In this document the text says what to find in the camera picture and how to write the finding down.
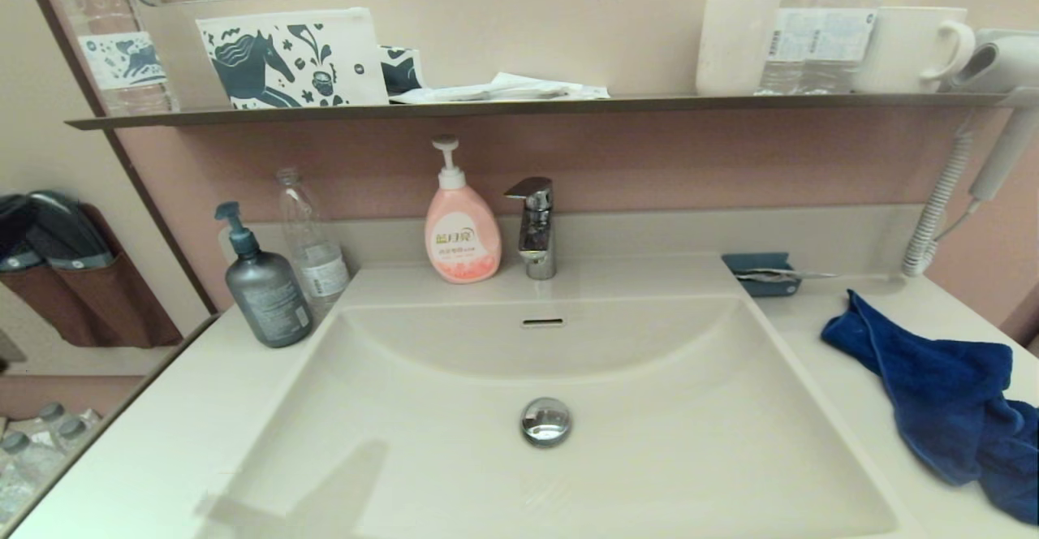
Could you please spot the thin white packet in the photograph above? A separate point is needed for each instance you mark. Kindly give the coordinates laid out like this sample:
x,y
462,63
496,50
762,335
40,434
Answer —
x,y
767,276

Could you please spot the chrome faucet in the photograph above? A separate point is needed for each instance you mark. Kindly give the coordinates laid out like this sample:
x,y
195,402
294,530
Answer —
x,y
537,239

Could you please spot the white ceramic sink basin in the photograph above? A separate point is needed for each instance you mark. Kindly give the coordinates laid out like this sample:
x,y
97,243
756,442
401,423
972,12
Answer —
x,y
649,458

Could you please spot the horse label water bottle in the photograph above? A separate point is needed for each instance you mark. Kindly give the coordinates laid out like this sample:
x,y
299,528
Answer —
x,y
122,60

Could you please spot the white label water bottle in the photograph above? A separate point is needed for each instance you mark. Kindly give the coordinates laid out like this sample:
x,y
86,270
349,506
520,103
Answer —
x,y
848,44
791,44

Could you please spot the small patterned pouch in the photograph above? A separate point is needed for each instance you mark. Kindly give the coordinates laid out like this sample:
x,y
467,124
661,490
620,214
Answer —
x,y
402,68

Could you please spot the grey capped water bottle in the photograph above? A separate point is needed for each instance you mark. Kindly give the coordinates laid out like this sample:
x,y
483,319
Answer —
x,y
24,466
53,413
73,429

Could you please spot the grey slipper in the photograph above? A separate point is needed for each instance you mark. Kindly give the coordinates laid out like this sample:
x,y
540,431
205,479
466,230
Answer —
x,y
69,235
16,261

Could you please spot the blue soap tray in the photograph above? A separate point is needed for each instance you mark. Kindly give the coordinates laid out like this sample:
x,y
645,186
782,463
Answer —
x,y
759,263

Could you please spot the blue microfiber towel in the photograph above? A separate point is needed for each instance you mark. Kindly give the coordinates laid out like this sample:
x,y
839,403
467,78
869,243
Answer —
x,y
933,393

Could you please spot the white toiletry packets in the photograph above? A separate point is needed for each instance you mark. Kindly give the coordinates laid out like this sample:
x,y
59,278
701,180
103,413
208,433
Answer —
x,y
519,88

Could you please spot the white hair dryer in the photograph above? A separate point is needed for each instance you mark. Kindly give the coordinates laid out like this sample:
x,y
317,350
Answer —
x,y
1006,60

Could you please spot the pink soap pump bottle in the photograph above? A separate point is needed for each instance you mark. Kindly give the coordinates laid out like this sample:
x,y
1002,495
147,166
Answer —
x,y
463,239

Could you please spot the chrome drain stopper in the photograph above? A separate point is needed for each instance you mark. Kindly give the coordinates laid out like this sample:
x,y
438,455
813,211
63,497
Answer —
x,y
545,422

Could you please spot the brown slipper holder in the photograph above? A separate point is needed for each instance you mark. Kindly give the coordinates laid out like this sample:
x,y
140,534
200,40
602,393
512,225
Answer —
x,y
105,303

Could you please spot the clear empty plastic bottle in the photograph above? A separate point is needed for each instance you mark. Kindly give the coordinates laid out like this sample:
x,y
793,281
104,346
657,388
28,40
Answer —
x,y
312,255

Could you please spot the white ceramic mug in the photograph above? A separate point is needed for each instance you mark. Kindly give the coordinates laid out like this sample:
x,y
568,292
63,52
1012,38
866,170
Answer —
x,y
901,48

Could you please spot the grey pump dispenser bottle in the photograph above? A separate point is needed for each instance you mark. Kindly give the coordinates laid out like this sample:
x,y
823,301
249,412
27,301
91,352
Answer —
x,y
266,299

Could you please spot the horse print pouch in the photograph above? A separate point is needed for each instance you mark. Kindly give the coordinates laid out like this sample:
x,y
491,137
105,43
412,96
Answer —
x,y
276,60

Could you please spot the grey wall shelf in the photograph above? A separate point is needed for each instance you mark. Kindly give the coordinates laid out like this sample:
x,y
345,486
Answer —
x,y
487,107

